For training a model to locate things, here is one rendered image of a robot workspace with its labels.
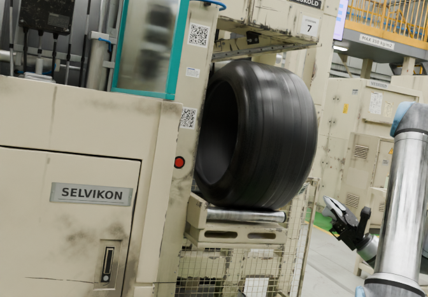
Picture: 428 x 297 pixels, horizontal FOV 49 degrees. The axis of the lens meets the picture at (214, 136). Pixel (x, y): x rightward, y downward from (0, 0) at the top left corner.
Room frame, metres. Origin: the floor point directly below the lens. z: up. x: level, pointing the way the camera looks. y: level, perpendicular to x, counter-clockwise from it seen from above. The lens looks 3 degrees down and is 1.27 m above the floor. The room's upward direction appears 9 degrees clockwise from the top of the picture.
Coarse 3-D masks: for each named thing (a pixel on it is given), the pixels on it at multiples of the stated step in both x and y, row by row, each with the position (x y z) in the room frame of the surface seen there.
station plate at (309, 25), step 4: (304, 16) 2.12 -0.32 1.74; (304, 20) 2.12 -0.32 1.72; (308, 20) 2.13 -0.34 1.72; (312, 20) 2.13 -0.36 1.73; (316, 20) 2.14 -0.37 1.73; (304, 24) 2.12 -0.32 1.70; (308, 24) 2.13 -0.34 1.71; (312, 24) 2.14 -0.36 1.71; (316, 24) 2.14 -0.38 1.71; (304, 28) 2.12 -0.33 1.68; (308, 28) 2.13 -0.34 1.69; (312, 28) 2.14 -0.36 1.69; (316, 28) 2.15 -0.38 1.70; (300, 32) 2.11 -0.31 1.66; (304, 32) 2.12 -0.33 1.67; (308, 32) 2.13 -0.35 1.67; (312, 32) 2.14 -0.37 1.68; (316, 32) 2.15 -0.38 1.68; (316, 36) 2.15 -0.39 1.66
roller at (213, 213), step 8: (208, 208) 1.62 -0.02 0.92; (216, 208) 1.64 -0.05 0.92; (224, 208) 1.65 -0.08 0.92; (232, 208) 1.67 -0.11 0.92; (240, 208) 1.69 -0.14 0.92; (208, 216) 1.62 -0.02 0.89; (216, 216) 1.63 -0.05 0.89; (224, 216) 1.64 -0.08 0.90; (232, 216) 1.66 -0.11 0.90; (240, 216) 1.67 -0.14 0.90; (248, 216) 1.68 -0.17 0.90; (256, 216) 1.70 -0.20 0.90; (264, 216) 1.71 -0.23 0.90; (272, 216) 1.72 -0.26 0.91; (280, 216) 1.74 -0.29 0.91
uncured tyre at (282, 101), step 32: (256, 64) 1.72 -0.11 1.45; (224, 96) 2.04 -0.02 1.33; (256, 96) 1.59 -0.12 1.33; (288, 96) 1.63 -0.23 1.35; (224, 128) 2.10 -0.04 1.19; (256, 128) 1.55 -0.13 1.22; (288, 128) 1.58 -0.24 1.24; (224, 160) 2.07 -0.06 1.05; (256, 160) 1.55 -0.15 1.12; (288, 160) 1.59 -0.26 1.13; (224, 192) 1.65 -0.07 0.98; (256, 192) 1.61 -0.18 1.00; (288, 192) 1.66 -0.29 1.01
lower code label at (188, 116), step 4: (184, 108) 1.64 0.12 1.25; (188, 108) 1.64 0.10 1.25; (192, 108) 1.65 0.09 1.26; (196, 108) 1.66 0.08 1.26; (184, 112) 1.64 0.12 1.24; (188, 112) 1.64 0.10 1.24; (192, 112) 1.65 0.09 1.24; (196, 112) 1.66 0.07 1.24; (184, 116) 1.64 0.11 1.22; (188, 116) 1.65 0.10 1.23; (192, 116) 1.65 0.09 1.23; (184, 120) 1.64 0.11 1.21; (188, 120) 1.65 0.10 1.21; (192, 120) 1.65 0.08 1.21; (180, 124) 1.64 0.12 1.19; (184, 124) 1.64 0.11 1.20; (188, 124) 1.65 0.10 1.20; (192, 124) 1.65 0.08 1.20; (188, 128) 1.65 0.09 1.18; (192, 128) 1.66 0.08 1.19
